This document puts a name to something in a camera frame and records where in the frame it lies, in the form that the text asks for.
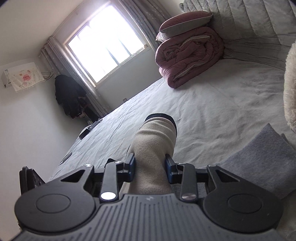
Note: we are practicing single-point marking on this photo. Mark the window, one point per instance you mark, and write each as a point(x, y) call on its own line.
point(104, 46)

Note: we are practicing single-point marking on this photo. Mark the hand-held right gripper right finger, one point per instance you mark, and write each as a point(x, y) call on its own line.
point(168, 170)

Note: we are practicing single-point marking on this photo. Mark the bed with grey sheet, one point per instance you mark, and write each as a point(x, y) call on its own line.
point(208, 99)

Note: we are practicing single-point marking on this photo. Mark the dark tablet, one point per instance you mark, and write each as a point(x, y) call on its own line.
point(85, 132)

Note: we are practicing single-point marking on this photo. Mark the folded pink quilt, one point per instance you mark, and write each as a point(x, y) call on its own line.
point(187, 55)

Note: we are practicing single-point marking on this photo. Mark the pink grey pillow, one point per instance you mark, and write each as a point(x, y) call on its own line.
point(182, 23)

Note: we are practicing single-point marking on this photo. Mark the grey quilted headboard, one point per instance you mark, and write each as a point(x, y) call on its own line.
point(254, 25)

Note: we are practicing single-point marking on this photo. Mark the beige black-sleeved bear sweatshirt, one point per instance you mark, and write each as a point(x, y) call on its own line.
point(151, 153)

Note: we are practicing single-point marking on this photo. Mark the grey floral curtain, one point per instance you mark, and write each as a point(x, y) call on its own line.
point(148, 20)
point(74, 78)

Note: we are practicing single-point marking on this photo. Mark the dark flat phone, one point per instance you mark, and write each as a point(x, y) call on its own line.
point(66, 157)

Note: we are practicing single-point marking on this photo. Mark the hanging dark clothes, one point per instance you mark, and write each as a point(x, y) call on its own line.
point(68, 95)

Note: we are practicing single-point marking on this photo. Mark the folded grey cloth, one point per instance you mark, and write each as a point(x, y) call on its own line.
point(259, 157)

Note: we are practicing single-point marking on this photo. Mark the printed air conditioner cover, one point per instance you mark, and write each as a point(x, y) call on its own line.
point(25, 77)

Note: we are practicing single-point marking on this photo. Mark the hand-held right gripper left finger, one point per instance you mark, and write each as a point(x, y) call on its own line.
point(132, 167)

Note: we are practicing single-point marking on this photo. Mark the white plush item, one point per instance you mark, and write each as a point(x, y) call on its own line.
point(291, 92)

